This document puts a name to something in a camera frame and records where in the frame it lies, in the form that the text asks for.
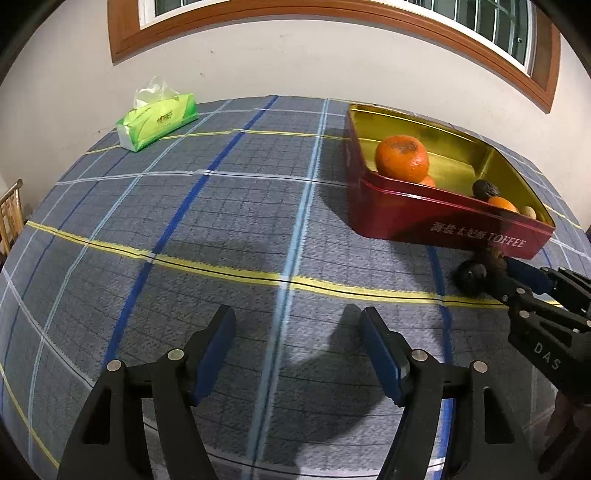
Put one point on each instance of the large orange with brown blemish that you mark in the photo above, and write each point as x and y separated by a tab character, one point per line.
400	158

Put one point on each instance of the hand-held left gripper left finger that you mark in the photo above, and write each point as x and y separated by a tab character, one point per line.
213	350

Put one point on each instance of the large dark wrinkled passion fruit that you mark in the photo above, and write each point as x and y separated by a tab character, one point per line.
475	273

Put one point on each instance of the small orange mandarin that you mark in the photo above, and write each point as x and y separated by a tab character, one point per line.
503	203

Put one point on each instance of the small dark wrinkled fruit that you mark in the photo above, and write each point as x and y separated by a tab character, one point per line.
485	188

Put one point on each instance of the person's right hand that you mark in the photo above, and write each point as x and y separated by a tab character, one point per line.
561	429

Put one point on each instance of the small tan fruit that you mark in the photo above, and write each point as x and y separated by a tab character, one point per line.
529	212

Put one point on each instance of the small red-orange fruit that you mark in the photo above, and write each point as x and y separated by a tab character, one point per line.
428	181

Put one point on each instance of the green tissue pack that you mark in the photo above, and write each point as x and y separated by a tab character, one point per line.
154	122

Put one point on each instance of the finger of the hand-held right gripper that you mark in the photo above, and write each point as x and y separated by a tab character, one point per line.
505	288
549	279

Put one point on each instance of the wooden framed window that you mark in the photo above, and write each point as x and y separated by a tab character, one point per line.
369	11

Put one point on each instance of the red and gold tin box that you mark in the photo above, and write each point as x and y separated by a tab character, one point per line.
438	217

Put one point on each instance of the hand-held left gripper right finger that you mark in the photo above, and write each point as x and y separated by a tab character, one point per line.
381	350

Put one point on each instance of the grey plaid tablecloth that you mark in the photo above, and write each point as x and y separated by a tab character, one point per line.
207	221

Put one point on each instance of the light wooden chair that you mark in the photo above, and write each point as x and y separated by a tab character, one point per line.
10	217

